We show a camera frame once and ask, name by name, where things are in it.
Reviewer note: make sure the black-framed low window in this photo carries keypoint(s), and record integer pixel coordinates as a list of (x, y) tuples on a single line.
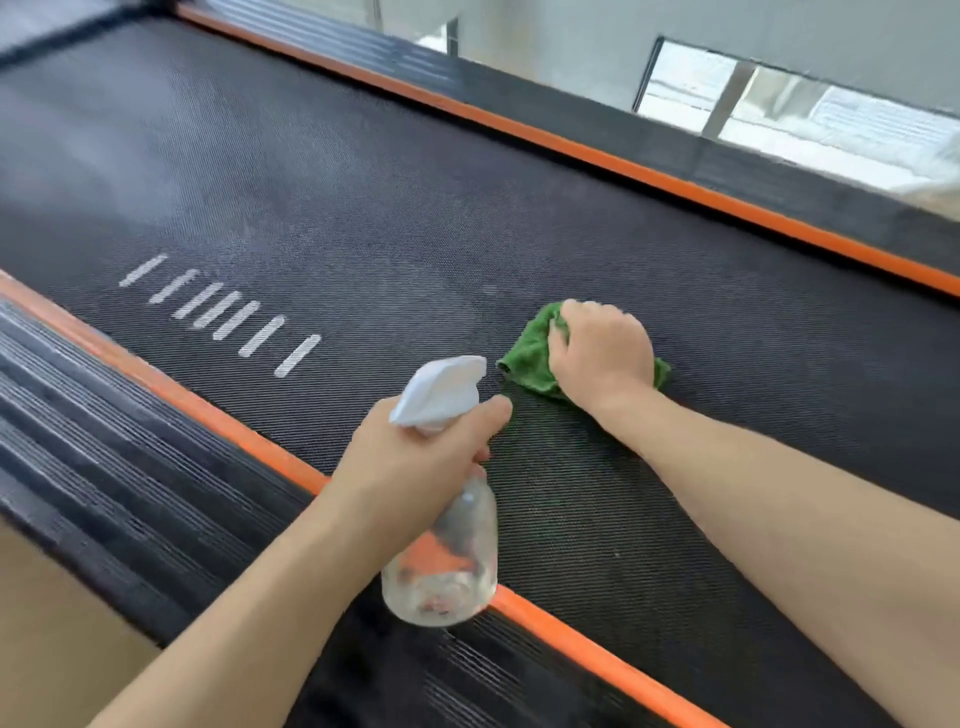
[(690, 82)]

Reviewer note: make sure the person's left hand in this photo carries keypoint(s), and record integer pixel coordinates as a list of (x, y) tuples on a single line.
[(397, 480)]

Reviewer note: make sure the green cloth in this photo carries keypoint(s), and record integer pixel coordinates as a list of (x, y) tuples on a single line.
[(529, 360)]

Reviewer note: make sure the grey metal bracket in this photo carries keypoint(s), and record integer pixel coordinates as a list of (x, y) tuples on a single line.
[(452, 36)]

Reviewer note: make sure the black orange-striped treadmill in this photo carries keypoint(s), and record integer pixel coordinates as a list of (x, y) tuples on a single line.
[(450, 225)]

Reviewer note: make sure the person's left forearm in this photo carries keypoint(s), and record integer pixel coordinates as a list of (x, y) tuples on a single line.
[(225, 645)]

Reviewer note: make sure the person's right hand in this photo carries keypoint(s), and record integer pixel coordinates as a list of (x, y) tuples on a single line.
[(607, 360)]

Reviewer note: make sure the grey metal post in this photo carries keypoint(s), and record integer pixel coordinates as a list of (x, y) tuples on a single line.
[(727, 101)]

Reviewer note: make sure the person's right forearm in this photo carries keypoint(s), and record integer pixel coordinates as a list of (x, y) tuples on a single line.
[(810, 540)]

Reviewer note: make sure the clear spray bottle white trigger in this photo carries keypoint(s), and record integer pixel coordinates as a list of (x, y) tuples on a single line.
[(442, 585)]

